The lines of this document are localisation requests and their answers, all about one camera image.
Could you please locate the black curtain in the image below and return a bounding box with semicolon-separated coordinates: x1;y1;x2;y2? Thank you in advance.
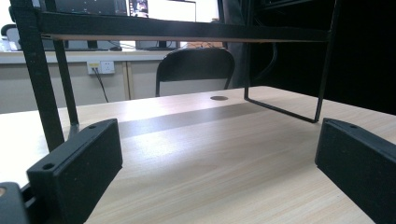
222;0;396;117

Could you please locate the bright computer monitor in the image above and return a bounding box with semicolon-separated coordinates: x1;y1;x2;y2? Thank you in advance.
127;0;198;23

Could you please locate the white background desk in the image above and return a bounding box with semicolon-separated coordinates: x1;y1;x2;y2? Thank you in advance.
0;49;177;65

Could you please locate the black folding chair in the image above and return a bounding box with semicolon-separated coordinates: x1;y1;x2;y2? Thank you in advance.
154;46;236;98

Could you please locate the white wall socket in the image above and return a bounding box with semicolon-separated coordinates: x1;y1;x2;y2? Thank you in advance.
86;60;117;76

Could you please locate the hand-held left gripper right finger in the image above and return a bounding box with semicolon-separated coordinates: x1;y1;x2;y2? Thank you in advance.
314;117;396;224

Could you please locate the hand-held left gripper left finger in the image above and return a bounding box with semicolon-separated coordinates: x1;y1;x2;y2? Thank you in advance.
26;118;124;224

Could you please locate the black two-tier shelf rack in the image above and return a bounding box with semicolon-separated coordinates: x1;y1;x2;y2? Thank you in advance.
8;0;340;153

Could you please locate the dark computer monitor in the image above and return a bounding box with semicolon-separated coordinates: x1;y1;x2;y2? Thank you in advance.
40;0;129;17

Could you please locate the black socket cable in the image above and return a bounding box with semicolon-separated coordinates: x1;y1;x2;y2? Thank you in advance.
92;67;110;104

